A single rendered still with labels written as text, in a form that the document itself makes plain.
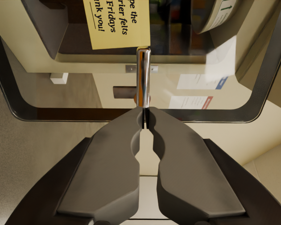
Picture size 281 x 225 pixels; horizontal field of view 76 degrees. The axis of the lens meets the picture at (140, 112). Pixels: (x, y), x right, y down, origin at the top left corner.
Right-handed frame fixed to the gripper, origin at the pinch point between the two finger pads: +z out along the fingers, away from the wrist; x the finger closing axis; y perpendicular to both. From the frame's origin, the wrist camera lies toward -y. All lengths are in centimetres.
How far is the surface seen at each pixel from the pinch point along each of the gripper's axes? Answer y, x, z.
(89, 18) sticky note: -4.8, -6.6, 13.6
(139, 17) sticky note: -5.0, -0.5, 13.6
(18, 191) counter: 27.9, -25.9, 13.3
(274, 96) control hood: 8.7, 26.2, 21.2
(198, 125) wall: 80, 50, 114
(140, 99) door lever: 3.5, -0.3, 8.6
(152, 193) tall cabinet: 249, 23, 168
